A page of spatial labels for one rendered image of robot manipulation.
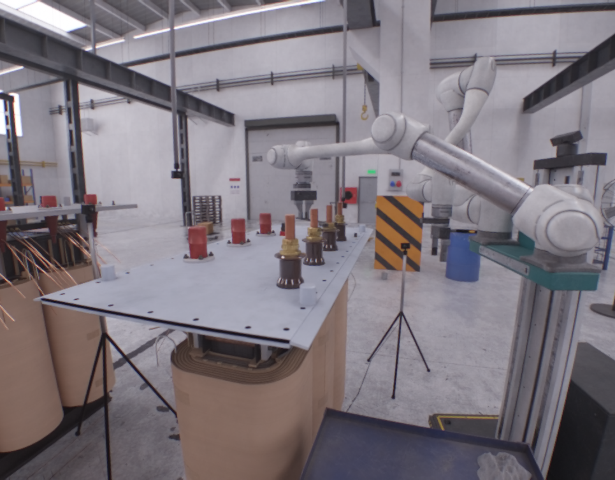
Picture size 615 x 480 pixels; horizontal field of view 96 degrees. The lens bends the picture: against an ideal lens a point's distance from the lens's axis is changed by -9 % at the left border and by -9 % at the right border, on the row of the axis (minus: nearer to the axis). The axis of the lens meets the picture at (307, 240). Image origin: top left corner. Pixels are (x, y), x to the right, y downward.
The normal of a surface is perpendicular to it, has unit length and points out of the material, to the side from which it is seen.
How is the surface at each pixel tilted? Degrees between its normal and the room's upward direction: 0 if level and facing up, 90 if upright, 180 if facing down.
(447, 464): 0
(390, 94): 90
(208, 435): 90
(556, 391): 90
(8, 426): 90
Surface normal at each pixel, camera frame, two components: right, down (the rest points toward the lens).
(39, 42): 0.96, 0.04
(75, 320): 0.75, 0.11
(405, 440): 0.00, -0.99
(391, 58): -0.28, 0.16
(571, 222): -0.55, 0.20
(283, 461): 0.53, 0.15
